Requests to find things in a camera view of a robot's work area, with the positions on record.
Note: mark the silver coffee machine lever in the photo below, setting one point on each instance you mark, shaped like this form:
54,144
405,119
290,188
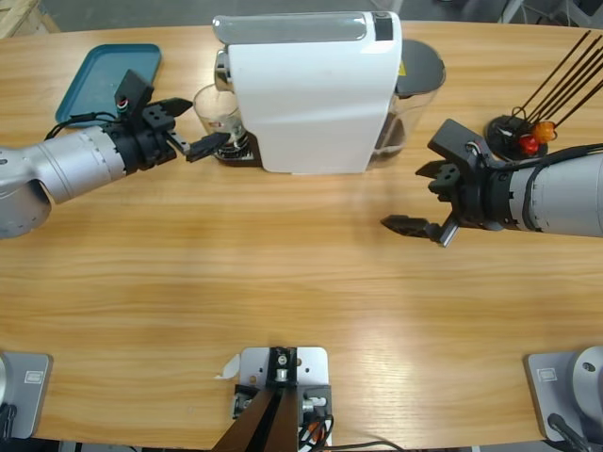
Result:
292,28

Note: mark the white background metal frame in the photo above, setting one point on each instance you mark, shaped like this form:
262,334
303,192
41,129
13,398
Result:
513,7

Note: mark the clear drinking glass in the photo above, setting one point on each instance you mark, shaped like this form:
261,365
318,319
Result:
219,110

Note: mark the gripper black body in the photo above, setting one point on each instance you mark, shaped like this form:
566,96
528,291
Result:
471,198
141,146

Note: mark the black capsule holder with rods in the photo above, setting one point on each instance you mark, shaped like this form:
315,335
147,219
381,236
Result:
565,75

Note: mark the white capsule coffee machine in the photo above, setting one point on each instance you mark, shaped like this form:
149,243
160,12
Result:
311,103

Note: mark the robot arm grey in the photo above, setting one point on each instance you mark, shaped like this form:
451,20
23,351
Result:
61,165
560,193

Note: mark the white paper scrap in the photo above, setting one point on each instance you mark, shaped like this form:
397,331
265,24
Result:
231,367

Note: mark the metal drip tray grate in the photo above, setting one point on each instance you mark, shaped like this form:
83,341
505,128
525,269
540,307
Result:
240,157

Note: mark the wooden pallet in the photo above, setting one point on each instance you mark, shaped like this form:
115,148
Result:
19,14

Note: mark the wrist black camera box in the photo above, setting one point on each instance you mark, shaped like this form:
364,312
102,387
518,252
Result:
457,139
134,92

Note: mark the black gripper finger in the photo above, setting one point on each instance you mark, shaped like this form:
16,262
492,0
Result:
410,225
162,112
435,170
209,143

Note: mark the orange coffee capsule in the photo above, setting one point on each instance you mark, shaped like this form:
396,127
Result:
545,131

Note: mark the red coffee capsule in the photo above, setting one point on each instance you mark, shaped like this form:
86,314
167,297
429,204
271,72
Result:
527,143

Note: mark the clear water tank black lid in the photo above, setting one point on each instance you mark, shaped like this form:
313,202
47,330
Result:
419,66

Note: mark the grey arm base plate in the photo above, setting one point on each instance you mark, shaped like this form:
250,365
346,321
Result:
28,391
560,391

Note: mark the teal plastic tray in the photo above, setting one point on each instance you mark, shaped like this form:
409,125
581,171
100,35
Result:
99,70

